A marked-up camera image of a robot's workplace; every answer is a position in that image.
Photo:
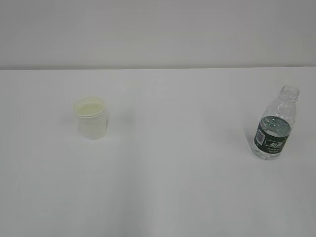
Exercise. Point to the white paper cup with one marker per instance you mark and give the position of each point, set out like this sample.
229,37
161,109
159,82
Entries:
92,117

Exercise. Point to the clear water bottle green label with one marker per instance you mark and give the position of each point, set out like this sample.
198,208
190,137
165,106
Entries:
276,124

